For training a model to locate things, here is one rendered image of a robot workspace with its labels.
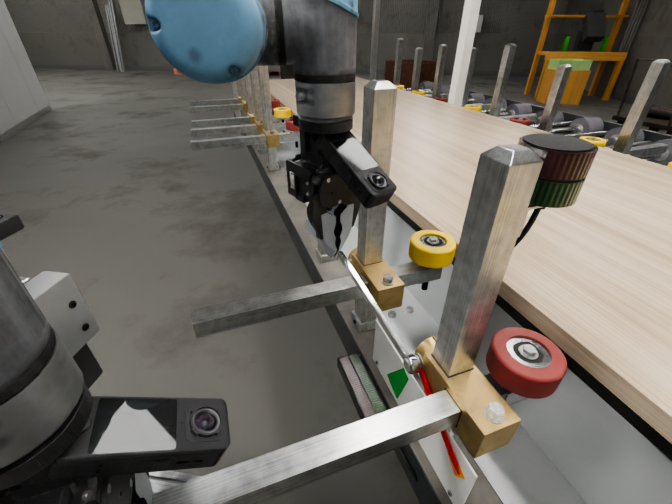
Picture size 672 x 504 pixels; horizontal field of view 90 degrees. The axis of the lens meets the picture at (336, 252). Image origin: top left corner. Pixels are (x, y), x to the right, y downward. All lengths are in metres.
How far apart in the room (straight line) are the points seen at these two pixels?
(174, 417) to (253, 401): 1.18
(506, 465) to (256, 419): 0.95
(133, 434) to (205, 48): 0.27
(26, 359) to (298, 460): 0.26
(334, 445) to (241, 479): 0.09
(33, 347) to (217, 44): 0.21
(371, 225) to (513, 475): 0.46
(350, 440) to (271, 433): 1.01
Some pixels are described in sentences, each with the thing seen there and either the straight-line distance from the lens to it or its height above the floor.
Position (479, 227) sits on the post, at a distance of 0.34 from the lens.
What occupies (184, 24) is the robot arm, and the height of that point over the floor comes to 1.22.
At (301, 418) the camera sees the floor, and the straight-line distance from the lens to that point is 1.42.
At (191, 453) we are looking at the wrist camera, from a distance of 0.30.
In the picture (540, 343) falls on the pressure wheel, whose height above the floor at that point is 0.90.
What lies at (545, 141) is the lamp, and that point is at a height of 1.14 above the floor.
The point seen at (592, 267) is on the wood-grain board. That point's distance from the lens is 0.68.
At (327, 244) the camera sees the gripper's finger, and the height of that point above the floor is 0.95.
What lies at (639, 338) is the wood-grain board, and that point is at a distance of 0.57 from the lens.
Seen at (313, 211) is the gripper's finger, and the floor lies 1.01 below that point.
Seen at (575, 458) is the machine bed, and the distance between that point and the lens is 0.71.
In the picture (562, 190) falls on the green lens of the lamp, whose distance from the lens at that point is 0.34.
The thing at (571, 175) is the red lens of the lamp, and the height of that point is 1.12.
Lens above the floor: 1.22
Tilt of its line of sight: 34 degrees down
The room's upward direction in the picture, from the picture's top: straight up
